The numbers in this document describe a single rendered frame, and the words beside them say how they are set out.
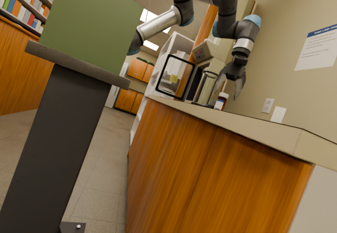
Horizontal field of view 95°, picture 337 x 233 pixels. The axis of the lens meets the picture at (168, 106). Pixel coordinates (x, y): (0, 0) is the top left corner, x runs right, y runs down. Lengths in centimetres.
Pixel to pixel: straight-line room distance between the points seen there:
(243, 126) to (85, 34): 58
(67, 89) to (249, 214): 64
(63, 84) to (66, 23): 21
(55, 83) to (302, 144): 69
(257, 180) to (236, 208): 7
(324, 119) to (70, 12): 123
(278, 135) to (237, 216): 17
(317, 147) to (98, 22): 67
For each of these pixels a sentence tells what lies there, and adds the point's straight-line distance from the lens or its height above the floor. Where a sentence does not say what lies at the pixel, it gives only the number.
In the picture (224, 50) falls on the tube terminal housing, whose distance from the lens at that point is 146.
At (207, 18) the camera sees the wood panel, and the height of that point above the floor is 190.
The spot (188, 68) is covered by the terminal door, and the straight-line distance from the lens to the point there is 164.
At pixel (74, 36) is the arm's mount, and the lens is 67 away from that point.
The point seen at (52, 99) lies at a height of 78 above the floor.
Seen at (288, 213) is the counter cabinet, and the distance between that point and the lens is 32.
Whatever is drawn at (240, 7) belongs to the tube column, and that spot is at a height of 188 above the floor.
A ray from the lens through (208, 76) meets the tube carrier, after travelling 93.
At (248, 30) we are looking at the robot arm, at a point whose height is 131.
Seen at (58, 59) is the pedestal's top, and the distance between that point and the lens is 62.
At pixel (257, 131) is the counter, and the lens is 32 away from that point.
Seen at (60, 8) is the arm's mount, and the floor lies 108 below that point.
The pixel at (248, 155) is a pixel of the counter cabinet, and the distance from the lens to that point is 37.
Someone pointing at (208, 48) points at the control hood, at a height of 145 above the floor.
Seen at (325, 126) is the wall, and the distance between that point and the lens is 113.
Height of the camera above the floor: 91
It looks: 1 degrees down
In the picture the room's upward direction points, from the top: 21 degrees clockwise
